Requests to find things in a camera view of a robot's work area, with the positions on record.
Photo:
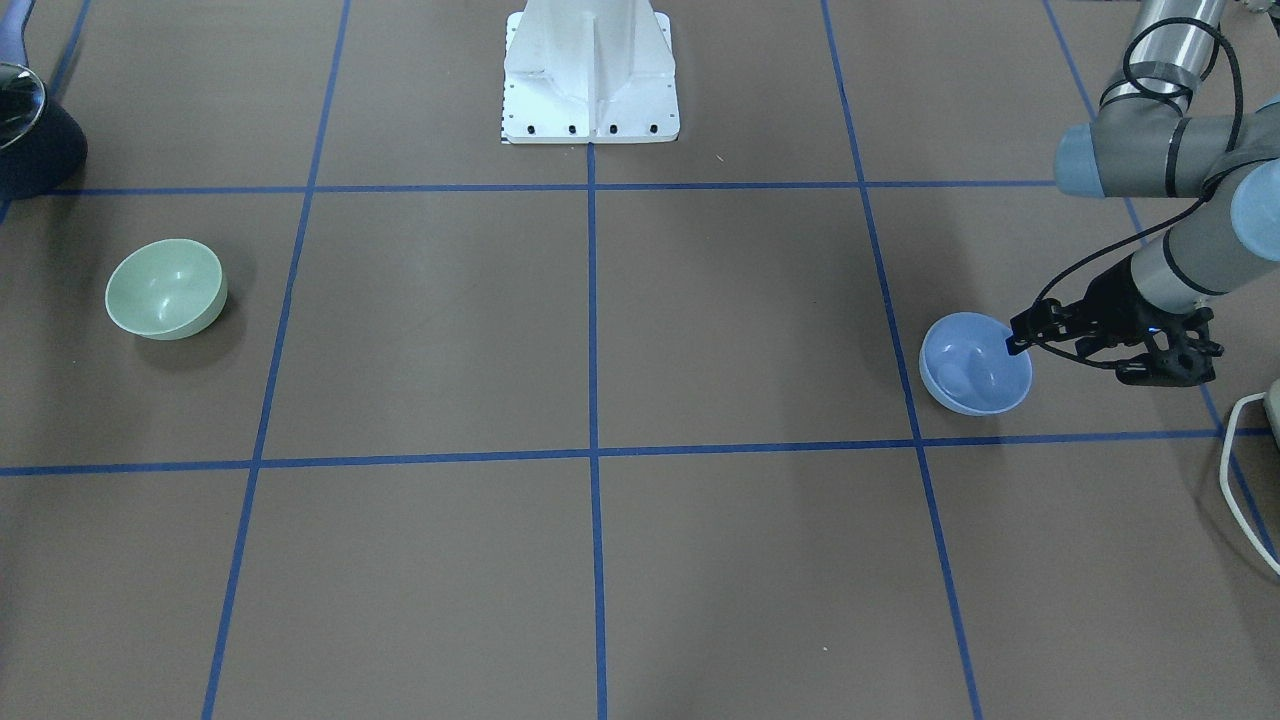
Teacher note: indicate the blue bowl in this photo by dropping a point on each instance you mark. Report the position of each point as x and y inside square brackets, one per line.
[966, 366]

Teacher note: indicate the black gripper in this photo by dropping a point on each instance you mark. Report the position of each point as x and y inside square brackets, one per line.
[1107, 305]

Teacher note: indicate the white chrome toaster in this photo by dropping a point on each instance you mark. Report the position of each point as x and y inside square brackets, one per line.
[1271, 408]

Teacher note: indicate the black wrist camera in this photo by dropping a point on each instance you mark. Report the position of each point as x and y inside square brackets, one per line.
[1178, 350]

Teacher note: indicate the green bowl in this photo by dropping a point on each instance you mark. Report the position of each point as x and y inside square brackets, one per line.
[167, 290]

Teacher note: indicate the dark blue saucepan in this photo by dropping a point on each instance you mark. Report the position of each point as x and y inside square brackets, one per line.
[42, 145]

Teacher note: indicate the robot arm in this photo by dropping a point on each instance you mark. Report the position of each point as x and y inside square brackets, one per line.
[1171, 124]

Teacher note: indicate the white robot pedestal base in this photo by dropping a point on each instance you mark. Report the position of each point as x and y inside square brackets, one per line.
[589, 72]

